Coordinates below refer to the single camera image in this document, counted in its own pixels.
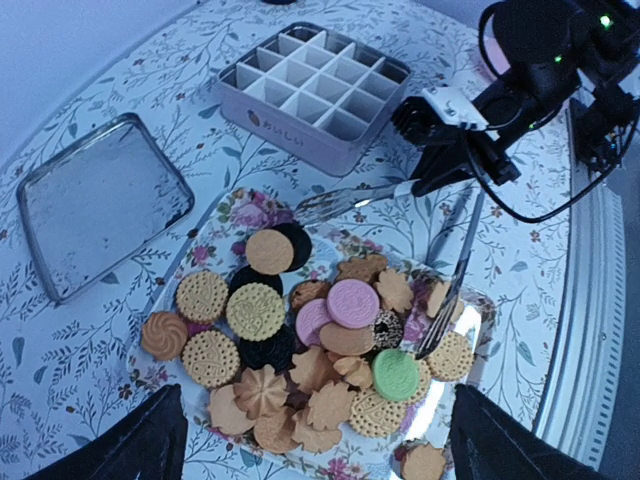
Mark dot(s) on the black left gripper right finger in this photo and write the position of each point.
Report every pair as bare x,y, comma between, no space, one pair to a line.
487,443

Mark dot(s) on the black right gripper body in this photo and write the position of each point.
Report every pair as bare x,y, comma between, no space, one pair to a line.
480,154

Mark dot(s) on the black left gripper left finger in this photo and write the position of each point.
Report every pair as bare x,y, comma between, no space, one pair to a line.
148,443

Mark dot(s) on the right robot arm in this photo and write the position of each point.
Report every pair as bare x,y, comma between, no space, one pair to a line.
549,46

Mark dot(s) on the green sandwich cookie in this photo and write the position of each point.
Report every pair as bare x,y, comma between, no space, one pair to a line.
396,376

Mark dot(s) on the chocolate sprinkle donut cookie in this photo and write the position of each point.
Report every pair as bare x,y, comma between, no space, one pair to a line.
388,330

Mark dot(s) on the pink divided cookie tin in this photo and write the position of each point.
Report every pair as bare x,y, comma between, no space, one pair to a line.
314,93

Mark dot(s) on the beige embossed round biscuit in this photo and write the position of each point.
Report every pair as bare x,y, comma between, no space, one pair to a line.
255,312

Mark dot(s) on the floral rectangular tray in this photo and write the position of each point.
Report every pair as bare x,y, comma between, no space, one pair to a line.
296,350

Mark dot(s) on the pink sandwich cookie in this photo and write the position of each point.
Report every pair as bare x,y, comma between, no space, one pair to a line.
310,319
353,303

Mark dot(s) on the tan round cookie on black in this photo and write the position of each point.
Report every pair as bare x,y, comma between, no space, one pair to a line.
269,252

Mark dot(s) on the metal tin lid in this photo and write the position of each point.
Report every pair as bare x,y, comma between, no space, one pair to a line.
98,202

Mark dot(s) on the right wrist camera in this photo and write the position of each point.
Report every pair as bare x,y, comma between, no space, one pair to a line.
437,117

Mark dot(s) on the aluminium front rail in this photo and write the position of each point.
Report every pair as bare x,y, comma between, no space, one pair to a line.
577,404

